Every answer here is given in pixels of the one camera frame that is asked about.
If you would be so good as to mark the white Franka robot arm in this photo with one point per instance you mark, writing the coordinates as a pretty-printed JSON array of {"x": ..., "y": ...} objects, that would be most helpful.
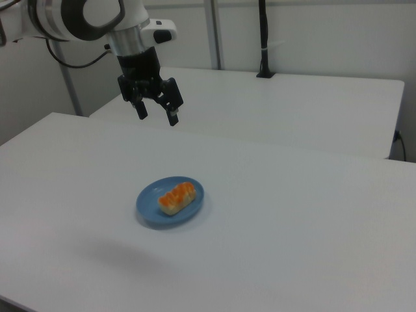
[{"x": 48, "y": 16}]

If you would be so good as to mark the blue oval plate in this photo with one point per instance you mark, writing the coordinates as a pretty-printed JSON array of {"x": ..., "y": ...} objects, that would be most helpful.
[{"x": 149, "y": 202}]

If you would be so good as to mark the black camera stand pole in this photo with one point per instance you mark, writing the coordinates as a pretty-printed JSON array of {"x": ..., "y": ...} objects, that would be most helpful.
[{"x": 264, "y": 32}]

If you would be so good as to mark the grey metal partition post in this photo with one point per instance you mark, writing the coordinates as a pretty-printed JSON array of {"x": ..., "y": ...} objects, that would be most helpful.
[
  {"x": 218, "y": 32},
  {"x": 70, "y": 81}
]

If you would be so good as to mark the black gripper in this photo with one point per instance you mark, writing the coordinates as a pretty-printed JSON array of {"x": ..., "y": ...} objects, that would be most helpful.
[{"x": 141, "y": 68}]

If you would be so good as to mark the orange glazed bread loaf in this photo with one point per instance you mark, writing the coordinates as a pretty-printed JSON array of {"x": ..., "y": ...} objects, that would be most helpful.
[{"x": 175, "y": 199}]

